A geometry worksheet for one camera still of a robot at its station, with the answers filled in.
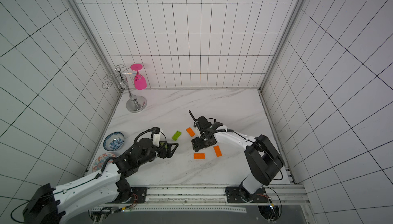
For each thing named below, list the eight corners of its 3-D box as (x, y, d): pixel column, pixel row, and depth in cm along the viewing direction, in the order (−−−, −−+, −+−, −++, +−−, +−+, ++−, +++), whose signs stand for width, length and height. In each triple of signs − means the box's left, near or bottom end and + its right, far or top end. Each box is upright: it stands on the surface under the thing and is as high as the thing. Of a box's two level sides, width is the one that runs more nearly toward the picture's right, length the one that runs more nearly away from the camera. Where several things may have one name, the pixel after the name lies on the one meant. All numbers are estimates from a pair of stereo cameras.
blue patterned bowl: (104, 151, 89) (100, 148, 85) (111, 135, 96) (107, 132, 92) (122, 151, 89) (119, 148, 85) (128, 135, 96) (125, 132, 92)
